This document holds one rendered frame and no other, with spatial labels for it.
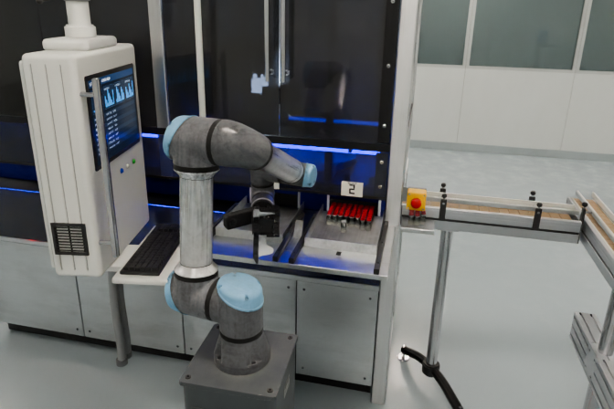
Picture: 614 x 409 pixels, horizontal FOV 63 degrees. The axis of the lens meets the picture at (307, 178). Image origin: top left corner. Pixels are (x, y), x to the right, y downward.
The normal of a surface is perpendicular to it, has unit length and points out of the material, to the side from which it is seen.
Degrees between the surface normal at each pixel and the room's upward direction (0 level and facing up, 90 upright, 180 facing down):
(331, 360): 90
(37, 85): 90
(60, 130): 90
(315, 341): 90
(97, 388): 0
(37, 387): 0
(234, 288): 7
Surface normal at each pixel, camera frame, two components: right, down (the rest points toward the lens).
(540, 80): -0.22, 0.31
